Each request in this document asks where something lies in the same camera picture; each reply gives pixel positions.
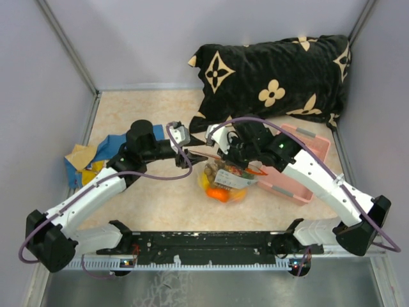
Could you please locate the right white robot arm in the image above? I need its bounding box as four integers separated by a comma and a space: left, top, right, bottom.
208, 117, 391, 256

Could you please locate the pink plastic basket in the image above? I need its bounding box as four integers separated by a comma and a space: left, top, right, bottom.
257, 124, 330, 205

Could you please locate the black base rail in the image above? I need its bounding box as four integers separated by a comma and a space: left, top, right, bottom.
96, 231, 306, 265

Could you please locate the brown longan bunch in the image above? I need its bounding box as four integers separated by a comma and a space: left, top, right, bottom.
204, 160, 228, 184

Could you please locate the clear zip top bag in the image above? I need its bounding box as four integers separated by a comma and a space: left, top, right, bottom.
196, 157, 266, 203

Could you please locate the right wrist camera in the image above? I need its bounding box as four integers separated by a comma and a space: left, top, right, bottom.
205, 125, 232, 154

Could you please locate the black floral pillow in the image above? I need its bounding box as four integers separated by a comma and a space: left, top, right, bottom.
188, 35, 351, 133

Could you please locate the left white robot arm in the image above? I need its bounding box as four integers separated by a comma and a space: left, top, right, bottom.
19, 120, 204, 272

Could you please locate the yellow lemon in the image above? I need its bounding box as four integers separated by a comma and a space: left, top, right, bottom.
198, 172, 210, 191

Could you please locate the blue cloth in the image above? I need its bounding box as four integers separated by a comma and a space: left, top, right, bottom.
63, 124, 167, 188

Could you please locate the yellow blue cartoon bag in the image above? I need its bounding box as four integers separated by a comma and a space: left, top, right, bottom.
64, 145, 112, 189

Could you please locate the orange persimmon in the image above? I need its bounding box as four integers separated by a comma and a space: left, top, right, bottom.
206, 187, 230, 203

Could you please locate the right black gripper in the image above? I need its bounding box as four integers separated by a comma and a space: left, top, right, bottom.
217, 134, 259, 171

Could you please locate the red cherry bunch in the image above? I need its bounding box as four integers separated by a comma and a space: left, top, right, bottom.
228, 166, 255, 180

